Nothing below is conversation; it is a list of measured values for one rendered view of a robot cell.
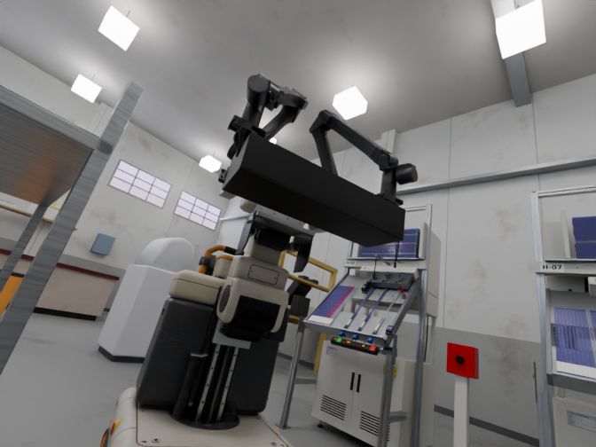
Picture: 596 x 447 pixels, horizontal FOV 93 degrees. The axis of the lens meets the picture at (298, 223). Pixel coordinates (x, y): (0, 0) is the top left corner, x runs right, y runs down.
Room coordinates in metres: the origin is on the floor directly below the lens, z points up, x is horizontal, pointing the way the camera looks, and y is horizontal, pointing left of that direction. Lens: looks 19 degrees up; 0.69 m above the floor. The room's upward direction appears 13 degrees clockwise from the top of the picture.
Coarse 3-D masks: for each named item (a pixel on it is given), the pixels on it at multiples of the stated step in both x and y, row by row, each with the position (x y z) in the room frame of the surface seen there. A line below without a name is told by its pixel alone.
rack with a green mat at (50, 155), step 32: (0, 96) 0.40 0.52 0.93; (128, 96) 0.51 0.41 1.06; (0, 128) 0.50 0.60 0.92; (32, 128) 0.47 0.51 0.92; (64, 128) 0.46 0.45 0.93; (0, 160) 0.69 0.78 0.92; (32, 160) 0.64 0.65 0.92; (64, 160) 0.59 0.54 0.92; (96, 160) 0.51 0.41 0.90; (32, 192) 0.96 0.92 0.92; (64, 192) 0.87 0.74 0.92; (32, 224) 1.13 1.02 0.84; (64, 224) 0.51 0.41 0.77; (0, 288) 1.14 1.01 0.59; (32, 288) 0.51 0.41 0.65; (0, 352) 0.51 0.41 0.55
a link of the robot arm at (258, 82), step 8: (248, 80) 0.61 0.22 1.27; (256, 80) 0.62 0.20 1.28; (264, 80) 0.62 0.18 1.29; (248, 88) 0.62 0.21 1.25; (256, 88) 0.62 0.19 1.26; (264, 88) 0.62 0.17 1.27; (248, 96) 0.65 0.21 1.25; (256, 96) 0.63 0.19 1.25; (264, 96) 0.64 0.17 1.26; (280, 96) 0.71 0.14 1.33; (256, 104) 0.67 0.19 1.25; (272, 104) 0.71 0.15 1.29
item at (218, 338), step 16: (240, 304) 1.06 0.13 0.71; (256, 304) 1.08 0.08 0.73; (272, 304) 1.11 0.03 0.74; (240, 320) 1.08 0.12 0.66; (256, 320) 1.09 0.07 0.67; (272, 320) 1.11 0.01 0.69; (224, 336) 1.25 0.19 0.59; (240, 336) 1.14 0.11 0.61; (256, 336) 1.16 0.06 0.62; (272, 336) 1.27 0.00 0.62
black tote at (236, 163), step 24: (264, 144) 0.65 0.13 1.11; (240, 168) 0.63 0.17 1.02; (264, 168) 0.65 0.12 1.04; (288, 168) 0.68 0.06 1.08; (312, 168) 0.71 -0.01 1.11; (240, 192) 0.77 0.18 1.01; (264, 192) 0.74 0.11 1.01; (288, 192) 0.70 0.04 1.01; (312, 192) 0.72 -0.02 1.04; (336, 192) 0.75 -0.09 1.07; (360, 192) 0.79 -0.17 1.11; (312, 216) 0.84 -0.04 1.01; (336, 216) 0.79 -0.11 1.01; (360, 216) 0.79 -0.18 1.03; (384, 216) 0.83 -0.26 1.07; (360, 240) 0.96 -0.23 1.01; (384, 240) 0.91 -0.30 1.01
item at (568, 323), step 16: (560, 320) 1.48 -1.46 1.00; (576, 320) 1.44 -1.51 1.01; (592, 320) 1.41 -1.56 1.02; (560, 336) 1.42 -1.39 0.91; (576, 336) 1.38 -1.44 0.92; (592, 336) 1.35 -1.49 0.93; (560, 352) 1.36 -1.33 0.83; (576, 352) 1.33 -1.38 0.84; (592, 352) 1.30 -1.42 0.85; (560, 368) 1.31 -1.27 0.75; (576, 368) 1.28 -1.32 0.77; (592, 368) 1.26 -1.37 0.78
